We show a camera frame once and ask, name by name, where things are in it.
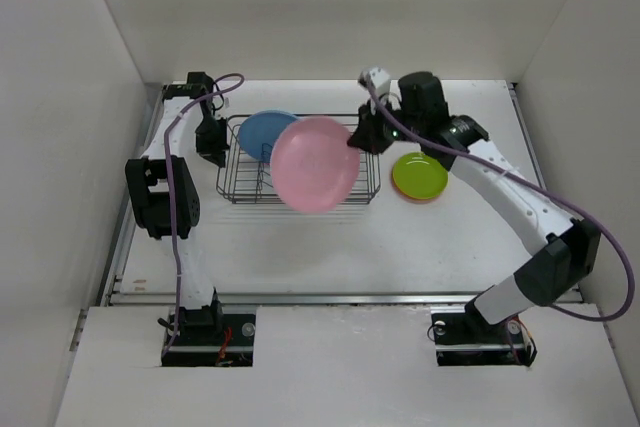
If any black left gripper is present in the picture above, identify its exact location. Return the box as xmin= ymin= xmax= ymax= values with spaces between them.
xmin=194 ymin=115 xmax=229 ymax=168

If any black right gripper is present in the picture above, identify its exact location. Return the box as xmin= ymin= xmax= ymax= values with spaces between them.
xmin=346 ymin=95 xmax=423 ymax=156

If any blue plate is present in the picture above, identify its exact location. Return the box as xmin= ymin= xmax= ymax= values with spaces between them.
xmin=237 ymin=110 xmax=299 ymax=164

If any green plate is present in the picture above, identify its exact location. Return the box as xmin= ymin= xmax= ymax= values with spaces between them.
xmin=391 ymin=152 xmax=449 ymax=201

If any orange plate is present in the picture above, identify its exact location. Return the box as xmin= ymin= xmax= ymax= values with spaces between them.
xmin=390 ymin=174 xmax=448 ymax=205

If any pink plate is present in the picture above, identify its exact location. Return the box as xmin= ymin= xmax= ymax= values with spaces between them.
xmin=270 ymin=116 xmax=360 ymax=214

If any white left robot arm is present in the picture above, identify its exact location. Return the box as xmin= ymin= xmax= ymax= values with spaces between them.
xmin=125 ymin=72 xmax=229 ymax=344

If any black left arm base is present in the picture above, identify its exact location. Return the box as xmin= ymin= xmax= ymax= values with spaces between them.
xmin=158 ymin=303 xmax=257 ymax=368

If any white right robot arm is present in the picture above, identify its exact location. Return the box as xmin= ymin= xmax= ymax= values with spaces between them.
xmin=348 ymin=67 xmax=602 ymax=341

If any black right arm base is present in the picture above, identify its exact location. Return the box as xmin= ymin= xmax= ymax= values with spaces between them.
xmin=427 ymin=306 xmax=538 ymax=368

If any white foam board panel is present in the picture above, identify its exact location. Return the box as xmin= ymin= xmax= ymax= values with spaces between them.
xmin=57 ymin=307 xmax=637 ymax=426

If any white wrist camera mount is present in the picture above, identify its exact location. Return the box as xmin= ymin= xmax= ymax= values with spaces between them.
xmin=357 ymin=67 xmax=392 ymax=97

